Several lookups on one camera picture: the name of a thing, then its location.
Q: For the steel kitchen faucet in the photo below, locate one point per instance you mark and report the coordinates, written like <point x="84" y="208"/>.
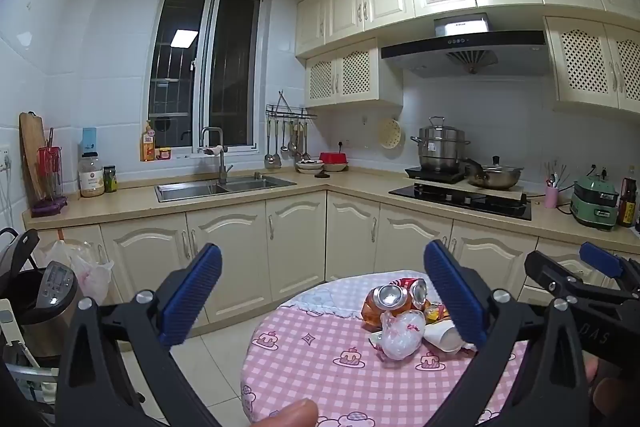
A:
<point x="221" y="157"/>

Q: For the small green jar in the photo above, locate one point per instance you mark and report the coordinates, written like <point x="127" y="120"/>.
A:
<point x="110" y="181"/>

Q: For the black wall utensil rack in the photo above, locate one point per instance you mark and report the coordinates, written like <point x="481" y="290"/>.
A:
<point x="290" y="109"/>

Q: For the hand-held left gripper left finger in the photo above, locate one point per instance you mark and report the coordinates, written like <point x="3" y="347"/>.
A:
<point x="192" y="292"/>

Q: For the hanging steel utensils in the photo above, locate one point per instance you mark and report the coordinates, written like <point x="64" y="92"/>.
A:
<point x="300" y="142"/>

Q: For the large white-label jar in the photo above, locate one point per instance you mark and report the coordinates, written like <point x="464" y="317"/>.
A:
<point x="91" y="177"/>

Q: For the wide cream lattice-door cabinet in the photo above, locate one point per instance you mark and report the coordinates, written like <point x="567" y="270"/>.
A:
<point x="595" y="62"/>

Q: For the black glass gas hob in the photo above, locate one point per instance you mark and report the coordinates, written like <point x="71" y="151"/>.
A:
<point x="450" y="202"/>

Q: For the black induction cooker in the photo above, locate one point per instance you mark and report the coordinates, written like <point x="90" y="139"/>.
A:
<point x="435" y="176"/>

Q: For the black steel range hood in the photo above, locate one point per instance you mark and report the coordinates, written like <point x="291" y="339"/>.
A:
<point x="465" y="47"/>

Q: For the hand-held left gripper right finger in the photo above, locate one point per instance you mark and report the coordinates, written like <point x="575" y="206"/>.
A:
<point x="452" y="292"/>

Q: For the crushed orange drink can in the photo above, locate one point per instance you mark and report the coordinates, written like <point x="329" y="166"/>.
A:
<point x="375" y="312"/>

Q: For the white paper cup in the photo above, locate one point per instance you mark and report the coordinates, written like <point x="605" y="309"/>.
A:
<point x="447" y="337"/>

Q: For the steel steamer pot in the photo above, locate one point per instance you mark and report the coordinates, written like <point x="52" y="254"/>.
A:
<point x="440" y="149"/>

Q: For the small cream lattice-door cabinet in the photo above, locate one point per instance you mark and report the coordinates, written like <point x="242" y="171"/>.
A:
<point x="350" y="72"/>

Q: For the wooden cutting board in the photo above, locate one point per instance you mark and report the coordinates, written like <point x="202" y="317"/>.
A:
<point x="31" y="147"/>

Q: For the white hanging plastic bag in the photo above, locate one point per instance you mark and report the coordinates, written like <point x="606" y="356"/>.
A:
<point x="90" y="277"/>

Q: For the person's right hand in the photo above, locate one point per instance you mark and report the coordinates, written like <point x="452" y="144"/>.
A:
<point x="591" y="369"/>

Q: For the steel pan with lid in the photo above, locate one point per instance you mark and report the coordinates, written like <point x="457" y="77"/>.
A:
<point x="497" y="177"/>

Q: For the small red-label jar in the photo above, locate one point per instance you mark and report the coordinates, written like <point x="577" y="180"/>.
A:
<point x="165" y="154"/>

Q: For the chopsticks bundle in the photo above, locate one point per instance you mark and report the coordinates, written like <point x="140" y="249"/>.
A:
<point x="556" y="174"/>

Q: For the steel double sink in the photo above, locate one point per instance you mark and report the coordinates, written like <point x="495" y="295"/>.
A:
<point x="225" y="188"/>

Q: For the pink utensil cup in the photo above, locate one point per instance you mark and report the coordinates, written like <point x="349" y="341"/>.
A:
<point x="551" y="198"/>

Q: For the dark brown sauce bottle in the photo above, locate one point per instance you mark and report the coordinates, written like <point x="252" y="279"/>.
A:
<point x="626" y="207"/>

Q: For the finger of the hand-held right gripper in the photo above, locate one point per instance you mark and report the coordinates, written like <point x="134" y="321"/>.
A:
<point x="600" y="257"/>
<point x="550" y="274"/>

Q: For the red food container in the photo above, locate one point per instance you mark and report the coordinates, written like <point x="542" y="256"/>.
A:
<point x="333" y="159"/>

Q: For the orange dish soap bottle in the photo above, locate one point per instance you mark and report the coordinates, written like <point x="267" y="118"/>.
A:
<point x="148" y="147"/>

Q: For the white folding frame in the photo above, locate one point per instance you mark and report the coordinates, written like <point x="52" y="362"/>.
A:
<point x="15" y="357"/>

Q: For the sliding kitchen window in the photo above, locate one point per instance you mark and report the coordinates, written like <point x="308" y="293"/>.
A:
<point x="200" y="67"/>

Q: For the pink checked tablecloth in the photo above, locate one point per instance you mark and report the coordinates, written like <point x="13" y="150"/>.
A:
<point x="320" y="382"/>

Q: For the wall socket with plug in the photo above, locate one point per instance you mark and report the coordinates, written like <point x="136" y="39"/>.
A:
<point x="342" y="146"/>

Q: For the white wall socket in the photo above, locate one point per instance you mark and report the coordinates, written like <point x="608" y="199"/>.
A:
<point x="5" y="159"/>

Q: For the red knife rack purple base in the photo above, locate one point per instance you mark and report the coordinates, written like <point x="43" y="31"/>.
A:
<point x="50" y="172"/>

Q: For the round yellow strainer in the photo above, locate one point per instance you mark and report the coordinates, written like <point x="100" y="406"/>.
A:
<point x="390" y="134"/>

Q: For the white bowl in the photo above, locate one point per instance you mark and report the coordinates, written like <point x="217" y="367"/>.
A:
<point x="309" y="166"/>

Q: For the steel ladle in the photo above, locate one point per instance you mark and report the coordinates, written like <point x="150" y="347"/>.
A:
<point x="285" y="146"/>

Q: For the green electric cooker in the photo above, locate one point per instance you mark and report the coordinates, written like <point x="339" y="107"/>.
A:
<point x="595" y="207"/>

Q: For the steel slotted spatula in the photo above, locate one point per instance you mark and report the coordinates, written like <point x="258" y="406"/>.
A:
<point x="271" y="157"/>

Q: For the crushed red drink can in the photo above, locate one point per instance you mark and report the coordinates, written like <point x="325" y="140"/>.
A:
<point x="419" y="294"/>

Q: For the person's left hand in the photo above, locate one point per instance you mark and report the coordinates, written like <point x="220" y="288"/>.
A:
<point x="290" y="414"/>

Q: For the cream base cabinets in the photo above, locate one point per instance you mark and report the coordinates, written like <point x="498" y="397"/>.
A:
<point x="225" y="252"/>

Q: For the light blue box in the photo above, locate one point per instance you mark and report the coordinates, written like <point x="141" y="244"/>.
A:
<point x="89" y="141"/>

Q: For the clear plastic bag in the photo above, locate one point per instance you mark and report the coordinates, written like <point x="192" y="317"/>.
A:
<point x="400" y="337"/>

